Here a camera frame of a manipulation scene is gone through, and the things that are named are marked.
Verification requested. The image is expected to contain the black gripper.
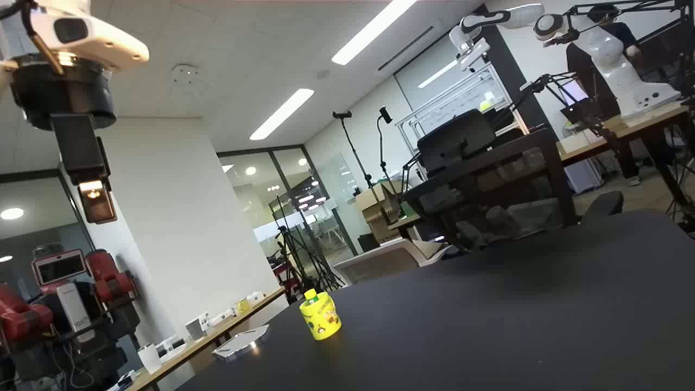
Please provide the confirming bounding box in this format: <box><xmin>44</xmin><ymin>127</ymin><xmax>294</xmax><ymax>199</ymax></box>
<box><xmin>10</xmin><ymin>60</ymin><xmax>118</xmax><ymax>223</ymax></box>

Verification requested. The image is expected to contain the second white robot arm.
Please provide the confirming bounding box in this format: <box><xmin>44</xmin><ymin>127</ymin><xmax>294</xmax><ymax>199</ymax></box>
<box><xmin>450</xmin><ymin>0</ymin><xmax>679</xmax><ymax>116</ymax></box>

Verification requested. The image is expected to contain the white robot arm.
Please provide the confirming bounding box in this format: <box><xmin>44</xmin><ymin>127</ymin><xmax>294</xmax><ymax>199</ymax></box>
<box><xmin>0</xmin><ymin>0</ymin><xmax>150</xmax><ymax>223</ymax></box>

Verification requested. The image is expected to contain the yellow green mug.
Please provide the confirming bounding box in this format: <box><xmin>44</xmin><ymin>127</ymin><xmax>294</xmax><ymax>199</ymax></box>
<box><xmin>300</xmin><ymin>291</ymin><xmax>341</xmax><ymax>341</ymax></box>

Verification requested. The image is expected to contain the red Baxter robot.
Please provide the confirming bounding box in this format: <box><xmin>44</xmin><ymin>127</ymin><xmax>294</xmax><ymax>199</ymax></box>
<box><xmin>0</xmin><ymin>249</ymin><xmax>139</xmax><ymax>391</ymax></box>

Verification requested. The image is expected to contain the wooden side table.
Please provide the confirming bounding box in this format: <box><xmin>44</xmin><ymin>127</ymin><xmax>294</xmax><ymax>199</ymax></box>
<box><xmin>128</xmin><ymin>288</ymin><xmax>285</xmax><ymax>391</ymax></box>

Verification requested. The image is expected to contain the black shelving cart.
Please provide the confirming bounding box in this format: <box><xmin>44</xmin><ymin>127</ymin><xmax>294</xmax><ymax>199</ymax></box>
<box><xmin>403</xmin><ymin>133</ymin><xmax>578</xmax><ymax>251</ymax></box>

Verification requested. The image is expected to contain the black camera tripod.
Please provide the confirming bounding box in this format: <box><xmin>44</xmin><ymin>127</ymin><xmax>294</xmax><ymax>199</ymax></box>
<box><xmin>333</xmin><ymin>111</ymin><xmax>390</xmax><ymax>226</ymax></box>

